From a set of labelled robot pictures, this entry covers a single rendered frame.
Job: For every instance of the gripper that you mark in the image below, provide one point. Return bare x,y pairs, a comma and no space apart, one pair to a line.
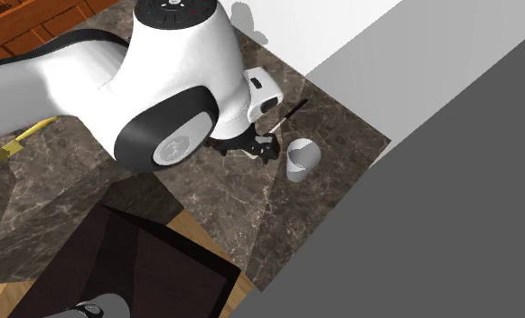
241,142

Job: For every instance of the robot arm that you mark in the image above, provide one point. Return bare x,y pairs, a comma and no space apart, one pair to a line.
165,75

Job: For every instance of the white cup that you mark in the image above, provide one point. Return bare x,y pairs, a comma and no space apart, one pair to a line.
298,172

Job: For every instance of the yellow knife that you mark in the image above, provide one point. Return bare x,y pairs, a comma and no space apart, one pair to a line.
6,150

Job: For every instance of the black and white pen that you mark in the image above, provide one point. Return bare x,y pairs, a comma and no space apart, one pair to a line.
293,110

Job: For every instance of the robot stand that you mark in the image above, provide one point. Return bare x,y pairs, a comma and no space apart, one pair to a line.
156,273

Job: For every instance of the brown wooden cabinet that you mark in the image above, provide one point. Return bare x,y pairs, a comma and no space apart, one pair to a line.
33,24

